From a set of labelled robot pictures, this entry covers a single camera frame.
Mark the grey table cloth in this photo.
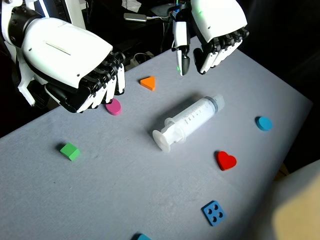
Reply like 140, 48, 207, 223
0, 41, 315, 240

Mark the green block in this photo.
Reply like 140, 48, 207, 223
59, 142, 81, 162

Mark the magenta oval block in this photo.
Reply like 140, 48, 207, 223
104, 97, 123, 117

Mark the white power strip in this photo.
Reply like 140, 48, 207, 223
124, 51, 154, 72

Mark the white column with light strip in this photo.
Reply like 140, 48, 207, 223
37, 0, 87, 30

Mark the orange triangle block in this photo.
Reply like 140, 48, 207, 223
139, 76, 157, 92

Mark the blue round disc block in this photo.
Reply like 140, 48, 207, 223
254, 115, 274, 132

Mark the red heart block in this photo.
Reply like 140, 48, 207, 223
215, 150, 238, 172

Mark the large clear plastic syringe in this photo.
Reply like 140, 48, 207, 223
151, 94, 225, 153

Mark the teal blue block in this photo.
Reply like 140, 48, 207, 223
131, 233, 153, 240

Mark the flat silver grey device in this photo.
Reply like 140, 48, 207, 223
123, 12, 148, 23

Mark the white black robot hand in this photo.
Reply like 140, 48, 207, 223
21, 17, 126, 114
171, 0, 251, 77

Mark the blue square four-hole block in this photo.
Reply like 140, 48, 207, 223
201, 200, 228, 227

